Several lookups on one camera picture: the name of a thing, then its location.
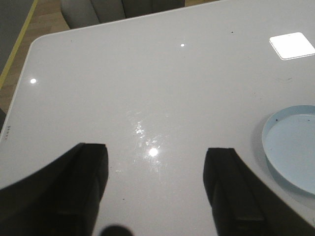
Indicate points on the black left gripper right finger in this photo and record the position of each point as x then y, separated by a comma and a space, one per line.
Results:
242, 205

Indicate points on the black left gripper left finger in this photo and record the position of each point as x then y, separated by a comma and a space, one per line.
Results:
61, 199

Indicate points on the light blue plate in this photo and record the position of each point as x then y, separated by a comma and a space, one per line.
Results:
288, 140

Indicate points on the grey chair left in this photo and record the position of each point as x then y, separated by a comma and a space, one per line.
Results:
84, 13

